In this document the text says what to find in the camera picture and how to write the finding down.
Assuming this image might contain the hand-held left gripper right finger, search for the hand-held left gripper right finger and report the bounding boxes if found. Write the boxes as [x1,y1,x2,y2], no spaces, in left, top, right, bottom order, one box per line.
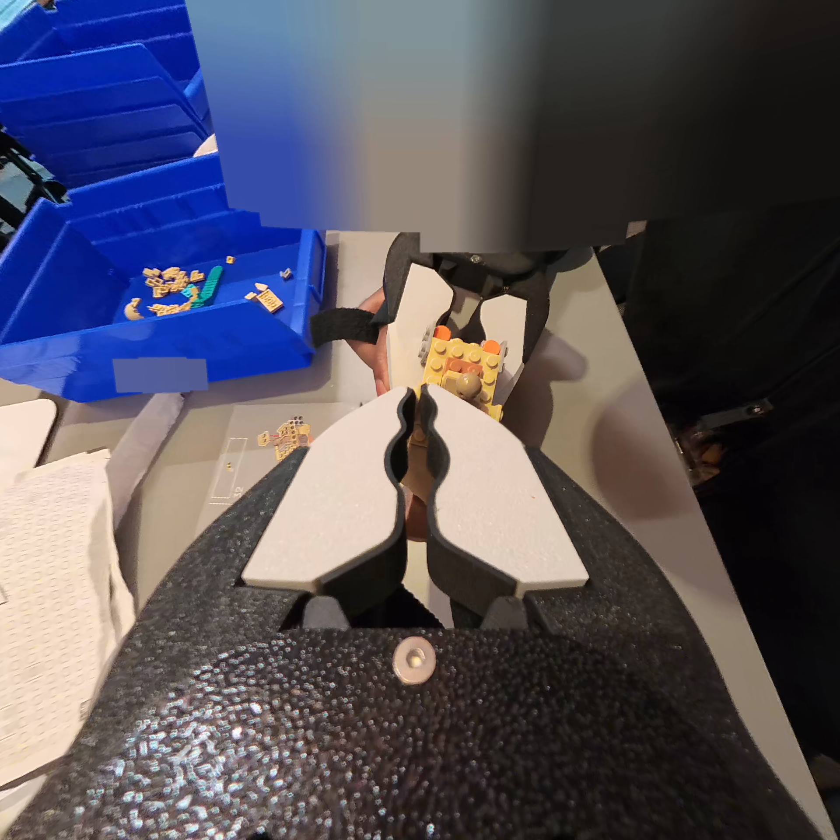
[420,384,592,599]

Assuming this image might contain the tan brick vehicle model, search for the tan brick vehicle model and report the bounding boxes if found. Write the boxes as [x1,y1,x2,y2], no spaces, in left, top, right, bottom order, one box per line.
[403,323,511,542]

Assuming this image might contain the heap of tan bricks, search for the heap of tan bricks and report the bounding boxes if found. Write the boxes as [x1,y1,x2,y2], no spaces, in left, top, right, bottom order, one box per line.
[121,256,294,322]

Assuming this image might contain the white paper bag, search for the white paper bag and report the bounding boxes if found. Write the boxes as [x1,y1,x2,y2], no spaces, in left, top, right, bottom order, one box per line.
[0,392,186,791]

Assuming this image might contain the person's right hand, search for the person's right hand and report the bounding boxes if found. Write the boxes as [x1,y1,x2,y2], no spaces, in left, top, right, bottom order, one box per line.
[356,287,395,399]

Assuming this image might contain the grey desk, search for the grey desk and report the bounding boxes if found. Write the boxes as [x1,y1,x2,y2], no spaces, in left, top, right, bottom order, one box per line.
[0,230,840,840]

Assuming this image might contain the stacked blue plastic bins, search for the stacked blue plastic bins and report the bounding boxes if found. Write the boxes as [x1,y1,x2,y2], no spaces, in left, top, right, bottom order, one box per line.
[0,0,227,217]

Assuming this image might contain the grey instruction booklet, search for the grey instruction booklet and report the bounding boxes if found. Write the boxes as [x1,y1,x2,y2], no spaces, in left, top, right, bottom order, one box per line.
[138,402,317,592]

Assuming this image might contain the green brick plate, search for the green brick plate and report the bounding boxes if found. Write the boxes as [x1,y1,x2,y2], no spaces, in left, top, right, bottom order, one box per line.
[187,264,225,311]

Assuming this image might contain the blue plastic bin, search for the blue plastic bin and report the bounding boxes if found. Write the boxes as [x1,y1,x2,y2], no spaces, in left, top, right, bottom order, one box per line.
[0,197,327,403]

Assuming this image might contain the shiny clear pouch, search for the shiny clear pouch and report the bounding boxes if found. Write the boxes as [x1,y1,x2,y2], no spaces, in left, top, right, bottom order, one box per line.
[666,400,775,490]

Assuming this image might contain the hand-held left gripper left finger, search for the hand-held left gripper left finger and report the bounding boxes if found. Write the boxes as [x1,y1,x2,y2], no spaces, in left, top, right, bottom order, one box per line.
[239,386,417,592]

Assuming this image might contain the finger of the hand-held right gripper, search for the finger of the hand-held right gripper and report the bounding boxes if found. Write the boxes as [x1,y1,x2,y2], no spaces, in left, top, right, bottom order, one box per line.
[386,262,455,395]
[481,290,534,408]

